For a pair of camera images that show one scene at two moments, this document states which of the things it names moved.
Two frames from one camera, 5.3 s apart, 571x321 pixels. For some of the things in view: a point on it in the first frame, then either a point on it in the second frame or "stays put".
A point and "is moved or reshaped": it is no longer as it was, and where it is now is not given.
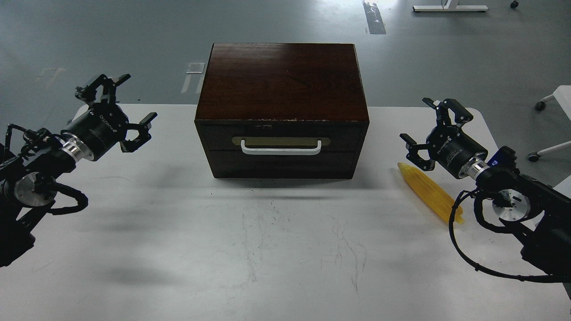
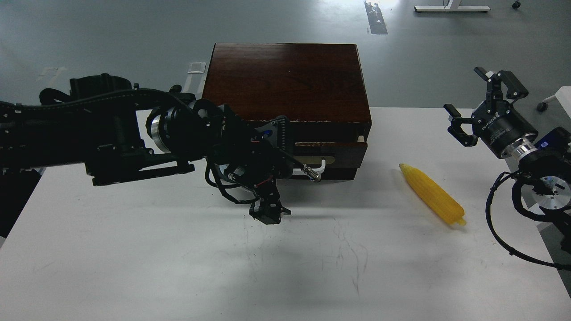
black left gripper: x=93 y=134 → x=250 y=161
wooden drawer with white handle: x=282 y=135 is moved or reshaped
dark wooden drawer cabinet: x=282 y=111 stays put
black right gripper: x=457 y=151 → x=496 y=121
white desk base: x=450 y=5 stays put
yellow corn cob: x=431 y=197 stays put
